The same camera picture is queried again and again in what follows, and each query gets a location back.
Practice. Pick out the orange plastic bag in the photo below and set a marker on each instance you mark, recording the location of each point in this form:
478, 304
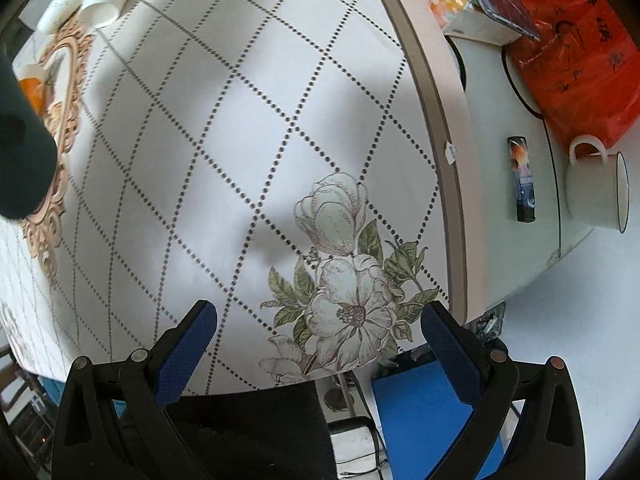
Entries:
583, 71

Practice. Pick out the floral diamond pattern tablecloth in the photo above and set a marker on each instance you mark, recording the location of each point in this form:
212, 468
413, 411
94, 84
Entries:
302, 164

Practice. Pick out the white orange paper cup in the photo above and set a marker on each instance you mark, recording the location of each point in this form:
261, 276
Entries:
37, 85

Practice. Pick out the white paper cup far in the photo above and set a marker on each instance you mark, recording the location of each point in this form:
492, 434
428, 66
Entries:
56, 14

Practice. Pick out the dark printed lighter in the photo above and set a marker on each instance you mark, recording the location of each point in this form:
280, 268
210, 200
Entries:
523, 179

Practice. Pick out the dark teal cup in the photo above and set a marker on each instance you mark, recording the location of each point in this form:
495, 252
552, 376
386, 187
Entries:
28, 153

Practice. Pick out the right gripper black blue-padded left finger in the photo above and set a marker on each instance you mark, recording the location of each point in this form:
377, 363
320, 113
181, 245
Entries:
112, 421

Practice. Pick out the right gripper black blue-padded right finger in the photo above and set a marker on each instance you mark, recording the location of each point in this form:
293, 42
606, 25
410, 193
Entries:
548, 441

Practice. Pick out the white enamel mug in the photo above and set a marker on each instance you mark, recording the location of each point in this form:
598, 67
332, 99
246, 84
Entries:
597, 185

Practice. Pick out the blue floor mat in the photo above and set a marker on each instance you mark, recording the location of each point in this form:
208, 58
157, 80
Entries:
421, 417

